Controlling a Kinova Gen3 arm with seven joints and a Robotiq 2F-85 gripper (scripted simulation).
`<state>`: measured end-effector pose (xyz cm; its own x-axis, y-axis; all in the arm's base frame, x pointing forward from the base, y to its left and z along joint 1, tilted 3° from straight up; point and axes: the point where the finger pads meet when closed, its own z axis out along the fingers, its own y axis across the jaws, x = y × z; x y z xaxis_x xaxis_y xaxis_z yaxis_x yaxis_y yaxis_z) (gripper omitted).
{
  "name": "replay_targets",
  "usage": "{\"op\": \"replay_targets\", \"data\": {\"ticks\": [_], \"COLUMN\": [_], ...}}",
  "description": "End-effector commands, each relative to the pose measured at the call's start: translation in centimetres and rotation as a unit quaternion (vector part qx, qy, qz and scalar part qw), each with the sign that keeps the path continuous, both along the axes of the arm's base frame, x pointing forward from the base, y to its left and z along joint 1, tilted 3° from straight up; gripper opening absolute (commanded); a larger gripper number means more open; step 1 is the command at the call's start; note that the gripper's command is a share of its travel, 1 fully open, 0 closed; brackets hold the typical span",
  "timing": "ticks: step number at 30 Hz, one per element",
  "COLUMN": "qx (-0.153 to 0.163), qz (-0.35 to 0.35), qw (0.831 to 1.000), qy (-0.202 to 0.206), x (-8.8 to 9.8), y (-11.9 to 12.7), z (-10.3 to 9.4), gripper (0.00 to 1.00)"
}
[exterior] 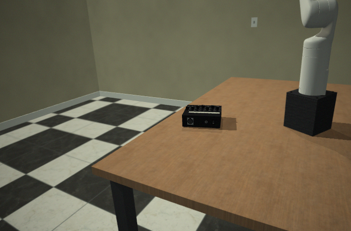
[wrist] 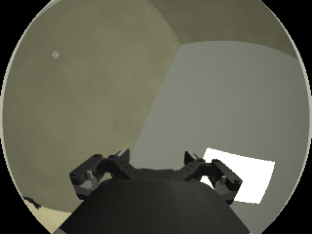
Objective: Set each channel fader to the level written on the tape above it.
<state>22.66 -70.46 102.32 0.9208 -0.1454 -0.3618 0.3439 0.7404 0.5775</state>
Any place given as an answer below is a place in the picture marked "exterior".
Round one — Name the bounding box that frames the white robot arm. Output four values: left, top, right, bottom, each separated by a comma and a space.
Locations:
299, 0, 338, 96

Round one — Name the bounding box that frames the black lighting desk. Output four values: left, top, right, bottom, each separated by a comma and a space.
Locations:
182, 105, 221, 128

